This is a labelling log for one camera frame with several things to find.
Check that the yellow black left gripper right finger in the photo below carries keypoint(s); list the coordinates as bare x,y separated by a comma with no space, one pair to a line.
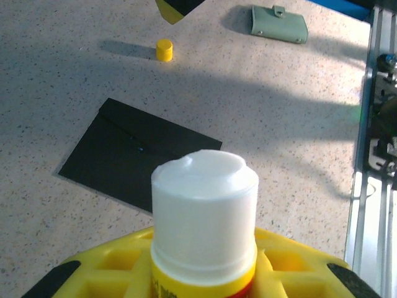
294,273

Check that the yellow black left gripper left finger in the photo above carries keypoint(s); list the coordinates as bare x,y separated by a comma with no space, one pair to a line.
108,273

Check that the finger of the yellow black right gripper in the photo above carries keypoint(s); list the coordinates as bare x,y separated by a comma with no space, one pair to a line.
176,9

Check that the yellow glue stick cap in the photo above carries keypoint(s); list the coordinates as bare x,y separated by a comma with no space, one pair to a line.
164,51

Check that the black paper envelope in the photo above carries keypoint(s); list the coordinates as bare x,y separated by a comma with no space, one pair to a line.
124,155

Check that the long aluminium frame rail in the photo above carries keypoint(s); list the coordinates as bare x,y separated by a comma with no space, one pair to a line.
363,232

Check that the blue edged table side rail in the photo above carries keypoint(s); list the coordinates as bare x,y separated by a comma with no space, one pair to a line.
347,7

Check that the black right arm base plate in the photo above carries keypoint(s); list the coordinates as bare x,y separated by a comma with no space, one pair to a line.
387,108

